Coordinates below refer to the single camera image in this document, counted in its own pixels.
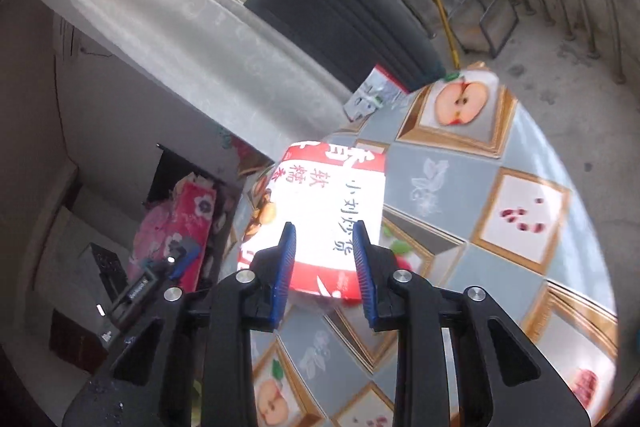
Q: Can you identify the fruit pattern table cover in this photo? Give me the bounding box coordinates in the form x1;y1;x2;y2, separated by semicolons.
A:
250;63;617;426

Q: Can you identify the metal frame dustpan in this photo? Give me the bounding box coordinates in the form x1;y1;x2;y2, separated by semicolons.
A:
448;0;520;58

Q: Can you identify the pink floral bed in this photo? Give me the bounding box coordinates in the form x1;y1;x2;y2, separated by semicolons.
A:
127;173;217;293

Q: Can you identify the red white snack bag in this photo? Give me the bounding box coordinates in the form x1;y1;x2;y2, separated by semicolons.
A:
238;141;386;301

